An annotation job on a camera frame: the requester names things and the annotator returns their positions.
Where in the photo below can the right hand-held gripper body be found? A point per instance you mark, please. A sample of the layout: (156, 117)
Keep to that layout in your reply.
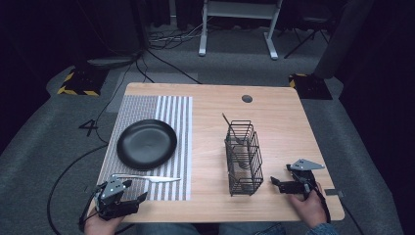
(301, 184)

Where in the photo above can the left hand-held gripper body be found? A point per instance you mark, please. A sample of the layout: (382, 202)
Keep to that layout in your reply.
(112, 207)

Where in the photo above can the person's left hand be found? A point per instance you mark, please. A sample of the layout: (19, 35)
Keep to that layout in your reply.
(98, 226)

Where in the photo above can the person's right hand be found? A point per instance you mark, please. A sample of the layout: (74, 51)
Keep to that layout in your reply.
(310, 210)

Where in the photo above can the silver table knife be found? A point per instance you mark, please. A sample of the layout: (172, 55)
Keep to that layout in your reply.
(156, 178)

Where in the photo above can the grey tape strip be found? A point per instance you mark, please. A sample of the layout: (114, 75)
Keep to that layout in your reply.
(333, 192)

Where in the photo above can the black round plate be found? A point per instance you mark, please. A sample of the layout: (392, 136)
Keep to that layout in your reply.
(147, 144)

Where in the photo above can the person's right denim sleeve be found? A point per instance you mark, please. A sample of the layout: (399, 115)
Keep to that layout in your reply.
(323, 230)

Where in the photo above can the round dark table grommet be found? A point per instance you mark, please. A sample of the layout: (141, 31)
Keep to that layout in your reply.
(247, 98)

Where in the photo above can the grey white striped placemat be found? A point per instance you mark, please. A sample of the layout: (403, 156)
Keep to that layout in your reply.
(176, 111)

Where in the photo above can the black tripod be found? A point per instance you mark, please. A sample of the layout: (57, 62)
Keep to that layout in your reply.
(308, 36)

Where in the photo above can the grey curtain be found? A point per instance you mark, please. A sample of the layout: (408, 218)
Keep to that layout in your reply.
(342, 39)

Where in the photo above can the black yellow striped base plate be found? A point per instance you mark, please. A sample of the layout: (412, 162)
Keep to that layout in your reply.
(311, 88)
(83, 83)

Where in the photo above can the white metal desk frame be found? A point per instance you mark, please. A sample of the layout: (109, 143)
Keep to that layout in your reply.
(239, 9)

